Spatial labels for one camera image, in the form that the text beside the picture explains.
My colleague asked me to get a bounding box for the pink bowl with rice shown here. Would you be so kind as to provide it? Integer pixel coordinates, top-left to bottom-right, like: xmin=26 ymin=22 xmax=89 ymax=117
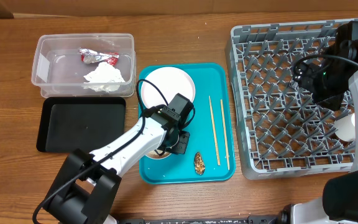
xmin=145 ymin=149 xmax=171 ymax=159

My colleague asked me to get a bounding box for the brown food scrap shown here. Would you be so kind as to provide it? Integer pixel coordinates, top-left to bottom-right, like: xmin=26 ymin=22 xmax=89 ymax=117
xmin=194 ymin=152 xmax=205 ymax=175

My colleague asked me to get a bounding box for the white plastic cup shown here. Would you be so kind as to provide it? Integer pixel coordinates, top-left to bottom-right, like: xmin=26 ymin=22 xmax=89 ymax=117
xmin=334 ymin=113 xmax=356 ymax=142

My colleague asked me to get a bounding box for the white paper napkin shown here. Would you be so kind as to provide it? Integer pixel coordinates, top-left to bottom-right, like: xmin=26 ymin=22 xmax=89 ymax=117
xmin=83 ymin=62 xmax=126 ymax=92

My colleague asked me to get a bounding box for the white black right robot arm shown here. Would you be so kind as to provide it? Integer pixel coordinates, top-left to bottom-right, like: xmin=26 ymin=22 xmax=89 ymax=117
xmin=279 ymin=21 xmax=358 ymax=223

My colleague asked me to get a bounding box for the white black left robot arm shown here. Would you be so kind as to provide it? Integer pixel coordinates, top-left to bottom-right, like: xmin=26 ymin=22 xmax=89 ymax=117
xmin=32 ymin=115 xmax=189 ymax=223

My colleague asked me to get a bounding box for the clear plastic waste bin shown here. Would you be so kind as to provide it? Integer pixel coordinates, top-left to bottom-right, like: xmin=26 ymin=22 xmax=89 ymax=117
xmin=31 ymin=33 xmax=136 ymax=98

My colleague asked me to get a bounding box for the teal plastic serving tray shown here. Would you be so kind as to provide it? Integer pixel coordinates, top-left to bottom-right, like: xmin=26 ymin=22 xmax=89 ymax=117
xmin=139 ymin=63 xmax=236 ymax=184

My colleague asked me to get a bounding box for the left wooden chopstick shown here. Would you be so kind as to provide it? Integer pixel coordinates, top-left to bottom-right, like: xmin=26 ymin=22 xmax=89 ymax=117
xmin=208 ymin=96 xmax=221 ymax=166

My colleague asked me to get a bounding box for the wooden chopstick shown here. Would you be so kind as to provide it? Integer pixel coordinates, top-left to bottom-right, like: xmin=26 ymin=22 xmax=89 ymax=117
xmin=220 ymin=99 xmax=230 ymax=170
xmin=208 ymin=96 xmax=221 ymax=166

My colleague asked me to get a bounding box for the right wooden chopstick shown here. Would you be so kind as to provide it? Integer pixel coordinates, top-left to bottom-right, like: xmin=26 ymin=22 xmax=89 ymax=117
xmin=220 ymin=99 xmax=230 ymax=170

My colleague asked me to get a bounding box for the large white round plate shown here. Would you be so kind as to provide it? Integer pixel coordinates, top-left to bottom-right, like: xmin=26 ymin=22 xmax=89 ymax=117
xmin=140 ymin=67 xmax=196 ymax=108

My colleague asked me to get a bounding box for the grey plastic dish rack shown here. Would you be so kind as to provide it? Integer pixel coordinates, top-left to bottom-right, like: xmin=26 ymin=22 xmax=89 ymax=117
xmin=226 ymin=19 xmax=356 ymax=180

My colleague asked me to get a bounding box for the black plastic tray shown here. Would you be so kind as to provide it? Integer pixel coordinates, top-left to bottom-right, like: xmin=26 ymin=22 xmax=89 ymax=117
xmin=36 ymin=96 xmax=126 ymax=153

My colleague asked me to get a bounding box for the crumpled foil wrapper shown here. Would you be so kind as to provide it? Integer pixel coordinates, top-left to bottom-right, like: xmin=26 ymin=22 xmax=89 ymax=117
xmin=79 ymin=49 xmax=119 ymax=65

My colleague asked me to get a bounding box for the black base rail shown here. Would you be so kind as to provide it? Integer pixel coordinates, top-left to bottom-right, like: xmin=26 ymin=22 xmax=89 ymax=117
xmin=117 ymin=208 xmax=291 ymax=224

